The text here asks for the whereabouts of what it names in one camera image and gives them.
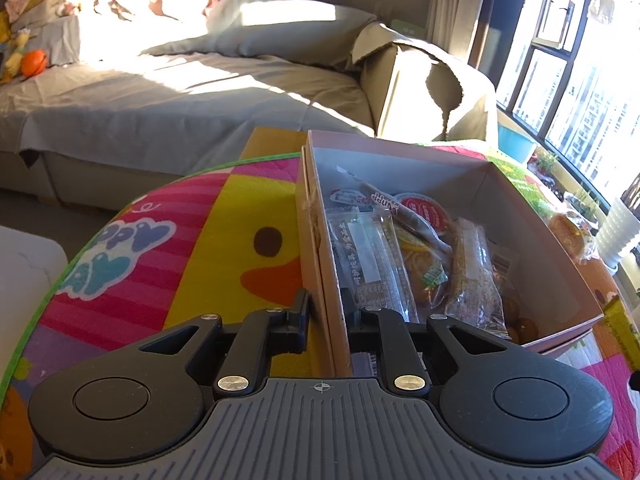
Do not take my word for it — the orange bread packet green label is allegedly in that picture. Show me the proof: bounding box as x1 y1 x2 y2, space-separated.
394 222 454 309

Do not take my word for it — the grey pillow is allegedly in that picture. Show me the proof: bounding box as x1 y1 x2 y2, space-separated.
140 0 379 69

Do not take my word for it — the round red-lid snack packet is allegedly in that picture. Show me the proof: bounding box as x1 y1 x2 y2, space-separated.
392 192 454 236

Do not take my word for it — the white side table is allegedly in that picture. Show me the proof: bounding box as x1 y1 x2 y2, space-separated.
0 225 69 377

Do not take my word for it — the beige sofa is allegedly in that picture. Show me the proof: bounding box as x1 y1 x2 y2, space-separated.
0 0 501 207

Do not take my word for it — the yellow snack packet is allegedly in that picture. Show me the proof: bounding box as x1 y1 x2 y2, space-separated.
602 295 640 357

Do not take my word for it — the clear packet with white label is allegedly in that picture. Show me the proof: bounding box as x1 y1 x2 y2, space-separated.
326 206 419 324

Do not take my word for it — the white ribbed plant pot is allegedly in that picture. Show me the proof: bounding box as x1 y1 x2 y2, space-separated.
594 194 640 272

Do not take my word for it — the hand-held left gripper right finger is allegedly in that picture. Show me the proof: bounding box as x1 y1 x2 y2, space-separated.
347 307 507 403

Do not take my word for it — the orange toy ball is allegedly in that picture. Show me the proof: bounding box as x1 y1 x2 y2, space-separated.
20 48 49 77

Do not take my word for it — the brown long snack packet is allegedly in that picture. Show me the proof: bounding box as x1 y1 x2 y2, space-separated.
337 165 452 252

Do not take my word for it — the yellow plush toy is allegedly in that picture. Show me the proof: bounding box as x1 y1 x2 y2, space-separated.
0 29 29 84

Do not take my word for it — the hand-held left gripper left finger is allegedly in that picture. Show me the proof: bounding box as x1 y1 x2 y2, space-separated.
132 287 313 403

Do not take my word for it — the small potted plant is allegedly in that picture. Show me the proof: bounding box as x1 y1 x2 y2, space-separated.
531 149 562 177

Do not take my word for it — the bread bun in clear wrap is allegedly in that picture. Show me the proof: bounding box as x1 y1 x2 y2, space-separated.
547 212 602 262
502 297 541 345

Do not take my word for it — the pink cardboard box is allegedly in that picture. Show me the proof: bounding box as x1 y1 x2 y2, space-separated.
295 129 607 377

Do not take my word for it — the brown cardboard sheet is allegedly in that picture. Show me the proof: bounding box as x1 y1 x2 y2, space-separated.
240 127 309 164

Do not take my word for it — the colourful cartoon play mat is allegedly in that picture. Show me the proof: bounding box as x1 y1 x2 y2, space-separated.
0 137 640 480

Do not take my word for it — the beige curtain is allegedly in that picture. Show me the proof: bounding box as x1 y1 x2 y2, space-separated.
425 0 502 92

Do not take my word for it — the teal bucket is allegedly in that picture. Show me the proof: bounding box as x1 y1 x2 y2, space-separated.
497 122 539 164

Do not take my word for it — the dark window frame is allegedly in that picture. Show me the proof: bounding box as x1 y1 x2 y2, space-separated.
495 0 640 213

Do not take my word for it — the clear grain bar packet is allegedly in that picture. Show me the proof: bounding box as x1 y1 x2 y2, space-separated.
446 217 512 337

